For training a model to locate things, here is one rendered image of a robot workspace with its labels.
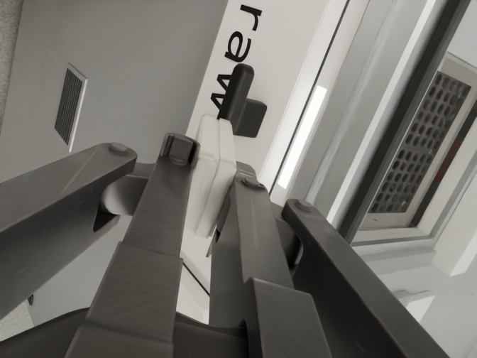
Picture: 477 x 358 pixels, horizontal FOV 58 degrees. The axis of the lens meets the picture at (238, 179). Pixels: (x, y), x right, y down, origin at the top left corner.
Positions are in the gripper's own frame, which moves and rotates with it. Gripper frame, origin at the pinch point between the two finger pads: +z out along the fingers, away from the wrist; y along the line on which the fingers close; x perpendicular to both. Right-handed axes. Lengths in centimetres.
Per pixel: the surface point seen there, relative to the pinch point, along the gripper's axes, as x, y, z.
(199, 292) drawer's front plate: -17.1, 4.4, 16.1
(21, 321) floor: -103, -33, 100
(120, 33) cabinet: -0.3, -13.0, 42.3
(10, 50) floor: -17, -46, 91
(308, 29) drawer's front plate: 7.2, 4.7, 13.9
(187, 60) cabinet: 1.0, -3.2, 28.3
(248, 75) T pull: 3.0, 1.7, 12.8
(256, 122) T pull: -0.2, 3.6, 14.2
